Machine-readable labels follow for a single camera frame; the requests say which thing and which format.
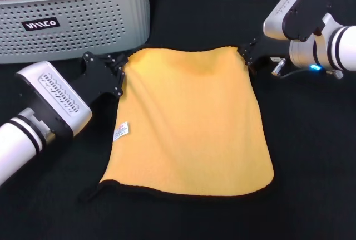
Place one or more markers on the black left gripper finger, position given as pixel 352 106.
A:
pixel 119 60
pixel 120 82

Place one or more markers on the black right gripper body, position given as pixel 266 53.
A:
pixel 269 49

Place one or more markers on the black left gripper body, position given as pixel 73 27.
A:
pixel 97 81

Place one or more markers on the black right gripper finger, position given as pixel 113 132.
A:
pixel 249 48
pixel 251 63

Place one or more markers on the yellow towel with black trim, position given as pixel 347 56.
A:
pixel 189 117

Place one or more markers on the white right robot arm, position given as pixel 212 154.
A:
pixel 345 48

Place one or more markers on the grey perforated storage box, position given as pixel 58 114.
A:
pixel 111 28

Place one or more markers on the black tablecloth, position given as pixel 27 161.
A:
pixel 306 153

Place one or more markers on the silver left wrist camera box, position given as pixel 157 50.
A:
pixel 55 95

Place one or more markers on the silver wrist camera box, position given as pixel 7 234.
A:
pixel 300 6
pixel 55 95

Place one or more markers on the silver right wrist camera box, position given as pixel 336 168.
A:
pixel 300 6

